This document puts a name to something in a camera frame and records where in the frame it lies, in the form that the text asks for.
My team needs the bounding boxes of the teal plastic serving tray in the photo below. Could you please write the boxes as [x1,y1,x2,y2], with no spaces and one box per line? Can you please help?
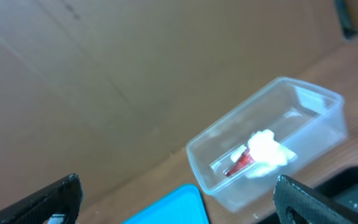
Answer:
[124,184,209,224]

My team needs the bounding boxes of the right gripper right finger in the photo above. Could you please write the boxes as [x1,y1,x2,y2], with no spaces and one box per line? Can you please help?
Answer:
[273,175,358,224]

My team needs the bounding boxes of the red snack wrapper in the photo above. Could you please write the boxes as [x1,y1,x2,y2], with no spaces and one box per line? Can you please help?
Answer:
[224,146,254,177]

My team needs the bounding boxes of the black rectangular tray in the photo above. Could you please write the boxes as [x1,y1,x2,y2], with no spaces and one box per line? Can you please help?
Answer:
[258,166,358,224]

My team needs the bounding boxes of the clear plastic waste bin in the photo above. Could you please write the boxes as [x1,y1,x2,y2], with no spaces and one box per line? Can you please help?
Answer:
[186,77,347,212]

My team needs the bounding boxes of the white napkin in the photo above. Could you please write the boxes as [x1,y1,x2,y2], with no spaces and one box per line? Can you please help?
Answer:
[233,129,297,179]

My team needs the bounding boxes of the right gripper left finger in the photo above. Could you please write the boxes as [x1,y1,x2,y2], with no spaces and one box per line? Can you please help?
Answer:
[0,174,83,224]

